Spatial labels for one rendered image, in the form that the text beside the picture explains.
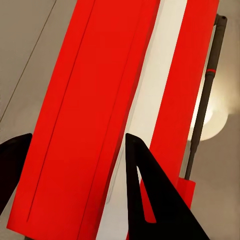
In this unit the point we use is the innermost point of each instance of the radio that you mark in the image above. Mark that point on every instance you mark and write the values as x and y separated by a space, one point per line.
125 66

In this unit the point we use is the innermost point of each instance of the coffee table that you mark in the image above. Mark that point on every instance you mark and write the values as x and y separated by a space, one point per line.
31 36

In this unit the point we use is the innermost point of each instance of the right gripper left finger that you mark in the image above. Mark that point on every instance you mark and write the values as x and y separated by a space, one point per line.
13 154

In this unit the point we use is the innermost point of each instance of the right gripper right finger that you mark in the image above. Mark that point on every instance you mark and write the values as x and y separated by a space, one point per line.
174 219

